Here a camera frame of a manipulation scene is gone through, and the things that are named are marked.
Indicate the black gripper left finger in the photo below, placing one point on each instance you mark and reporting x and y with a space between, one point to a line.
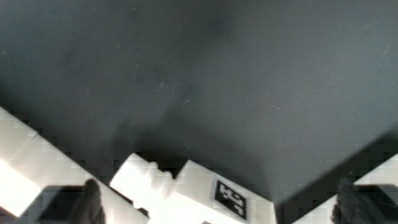
72 203

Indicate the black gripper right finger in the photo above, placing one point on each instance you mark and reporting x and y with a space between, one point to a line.
367 204

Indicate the white stool leg with tag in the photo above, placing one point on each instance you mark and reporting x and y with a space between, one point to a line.
196 198

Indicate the white obstacle wall right piece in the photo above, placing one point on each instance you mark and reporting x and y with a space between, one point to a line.
381 176

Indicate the white obstacle wall piece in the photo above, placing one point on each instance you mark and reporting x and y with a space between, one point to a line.
35 165
381 176

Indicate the white obstacle wall left piece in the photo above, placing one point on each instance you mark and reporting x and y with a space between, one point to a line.
35 165

